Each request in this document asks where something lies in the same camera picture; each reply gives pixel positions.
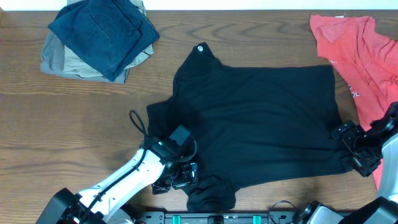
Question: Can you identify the black t-shirt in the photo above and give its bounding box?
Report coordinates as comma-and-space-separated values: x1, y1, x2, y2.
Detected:
147, 43, 351, 213

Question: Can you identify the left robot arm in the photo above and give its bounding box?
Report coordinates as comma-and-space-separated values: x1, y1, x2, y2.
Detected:
37, 137, 198, 223

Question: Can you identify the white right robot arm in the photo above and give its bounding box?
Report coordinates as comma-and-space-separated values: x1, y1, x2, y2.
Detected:
293, 101, 397, 224

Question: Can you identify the red t-shirt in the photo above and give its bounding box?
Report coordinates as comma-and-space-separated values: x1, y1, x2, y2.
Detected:
310, 15, 397, 197

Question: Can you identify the folded beige garment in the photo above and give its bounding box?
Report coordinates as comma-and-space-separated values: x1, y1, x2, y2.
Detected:
63, 0, 154, 78

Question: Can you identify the folded navy blue garment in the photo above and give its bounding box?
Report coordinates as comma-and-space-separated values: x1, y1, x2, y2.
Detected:
49, 0, 160, 82

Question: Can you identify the folded grey garment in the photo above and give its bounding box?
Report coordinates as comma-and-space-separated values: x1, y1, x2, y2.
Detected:
40, 30, 129, 84

